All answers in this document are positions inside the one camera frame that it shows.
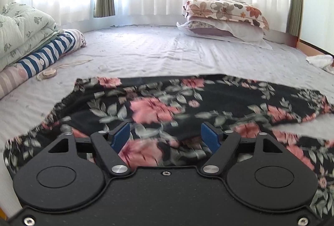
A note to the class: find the white pillow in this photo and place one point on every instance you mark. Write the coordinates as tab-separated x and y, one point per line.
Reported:
242	31

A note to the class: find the light grey bed sheet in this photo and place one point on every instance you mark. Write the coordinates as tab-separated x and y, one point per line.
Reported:
161	54

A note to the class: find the blue striped cushion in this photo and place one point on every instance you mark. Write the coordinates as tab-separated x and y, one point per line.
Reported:
49	52

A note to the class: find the green floral folded quilt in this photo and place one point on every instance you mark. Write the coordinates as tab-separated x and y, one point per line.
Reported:
21	30

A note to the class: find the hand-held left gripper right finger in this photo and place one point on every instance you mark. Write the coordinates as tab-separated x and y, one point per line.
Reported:
210	137

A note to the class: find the wooden baseboard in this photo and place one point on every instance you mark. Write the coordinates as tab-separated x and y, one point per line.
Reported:
313	47

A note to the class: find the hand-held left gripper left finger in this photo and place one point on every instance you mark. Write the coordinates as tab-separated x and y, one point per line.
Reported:
120	136

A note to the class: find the black floral pants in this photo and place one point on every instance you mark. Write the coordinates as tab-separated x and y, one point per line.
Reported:
161	111

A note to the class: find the crumpled white cloth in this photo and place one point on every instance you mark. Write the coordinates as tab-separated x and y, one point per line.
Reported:
322	60

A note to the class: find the floral pillow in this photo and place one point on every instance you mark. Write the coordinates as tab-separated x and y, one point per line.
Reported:
224	9

